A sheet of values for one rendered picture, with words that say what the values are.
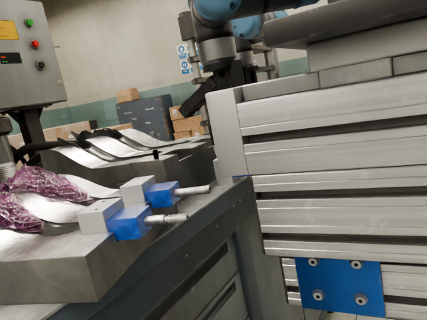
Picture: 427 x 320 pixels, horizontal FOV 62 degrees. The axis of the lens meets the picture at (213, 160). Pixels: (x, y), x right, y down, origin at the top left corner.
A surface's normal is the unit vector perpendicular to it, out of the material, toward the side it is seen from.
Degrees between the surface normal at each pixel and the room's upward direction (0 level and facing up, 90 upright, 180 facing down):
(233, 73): 90
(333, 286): 90
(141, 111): 90
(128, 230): 90
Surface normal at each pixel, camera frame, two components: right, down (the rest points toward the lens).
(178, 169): 0.84, -0.06
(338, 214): -0.44, 0.26
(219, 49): 0.10, 0.17
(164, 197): -0.24, 0.23
